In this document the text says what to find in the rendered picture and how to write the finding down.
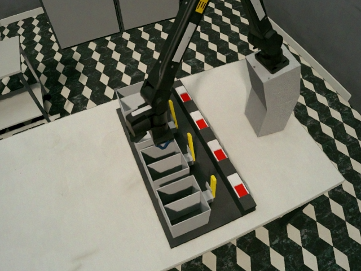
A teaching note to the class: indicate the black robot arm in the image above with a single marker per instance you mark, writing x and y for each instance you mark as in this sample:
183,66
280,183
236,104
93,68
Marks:
156,89

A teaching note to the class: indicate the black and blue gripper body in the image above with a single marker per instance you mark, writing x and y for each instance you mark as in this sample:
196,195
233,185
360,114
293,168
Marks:
167,134

